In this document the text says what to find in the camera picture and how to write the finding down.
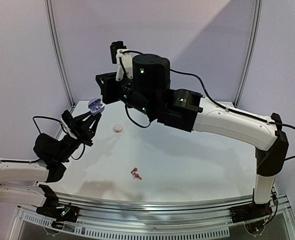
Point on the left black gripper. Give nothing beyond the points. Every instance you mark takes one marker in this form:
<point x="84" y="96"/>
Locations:
<point x="83" y="129"/>

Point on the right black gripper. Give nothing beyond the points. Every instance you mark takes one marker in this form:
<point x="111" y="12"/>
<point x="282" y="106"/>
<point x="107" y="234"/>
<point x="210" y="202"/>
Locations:
<point x="107" y="89"/>

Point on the purple charging case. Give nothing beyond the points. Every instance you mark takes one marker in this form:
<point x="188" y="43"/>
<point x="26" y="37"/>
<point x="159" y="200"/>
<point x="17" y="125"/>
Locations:
<point x="96" y="106"/>

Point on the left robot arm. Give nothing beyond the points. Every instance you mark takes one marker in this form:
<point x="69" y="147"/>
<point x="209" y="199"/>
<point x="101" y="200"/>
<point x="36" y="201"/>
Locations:
<point x="25" y="181"/>

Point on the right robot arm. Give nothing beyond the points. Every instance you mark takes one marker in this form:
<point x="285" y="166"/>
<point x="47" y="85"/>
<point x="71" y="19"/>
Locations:
<point x="142" y="82"/>

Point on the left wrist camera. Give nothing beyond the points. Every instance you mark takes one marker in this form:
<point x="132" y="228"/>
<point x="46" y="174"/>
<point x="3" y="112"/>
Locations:
<point x="69" y="125"/>

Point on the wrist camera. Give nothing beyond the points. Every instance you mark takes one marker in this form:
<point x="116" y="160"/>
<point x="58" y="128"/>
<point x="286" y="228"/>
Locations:
<point x="69" y="125"/>
<point x="120" y="56"/>

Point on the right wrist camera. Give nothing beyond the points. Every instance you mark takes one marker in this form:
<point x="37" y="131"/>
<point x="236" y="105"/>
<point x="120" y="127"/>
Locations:
<point x="120" y="56"/>

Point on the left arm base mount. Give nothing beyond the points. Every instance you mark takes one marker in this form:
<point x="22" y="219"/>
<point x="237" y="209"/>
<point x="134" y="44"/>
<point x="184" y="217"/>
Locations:
<point x="60" y="212"/>

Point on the aluminium front rail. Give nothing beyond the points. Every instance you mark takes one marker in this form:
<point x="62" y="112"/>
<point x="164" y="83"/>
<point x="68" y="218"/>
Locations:
<point x="120" y="220"/>

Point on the left aluminium corner post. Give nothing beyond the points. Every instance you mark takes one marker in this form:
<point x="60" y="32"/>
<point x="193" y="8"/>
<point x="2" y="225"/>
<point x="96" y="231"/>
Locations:
<point x="49" y="8"/>

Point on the aluminium corner post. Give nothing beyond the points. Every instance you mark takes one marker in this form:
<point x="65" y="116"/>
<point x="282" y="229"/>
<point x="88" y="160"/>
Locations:
<point x="249" y="51"/>
<point x="49" y="8"/>

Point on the right aluminium corner post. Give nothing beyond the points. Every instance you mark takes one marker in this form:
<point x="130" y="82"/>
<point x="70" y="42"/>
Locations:
<point x="249" y="51"/>

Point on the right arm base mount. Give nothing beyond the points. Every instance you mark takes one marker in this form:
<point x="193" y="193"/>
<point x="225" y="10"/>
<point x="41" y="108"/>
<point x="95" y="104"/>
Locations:
<point x="250" y="211"/>

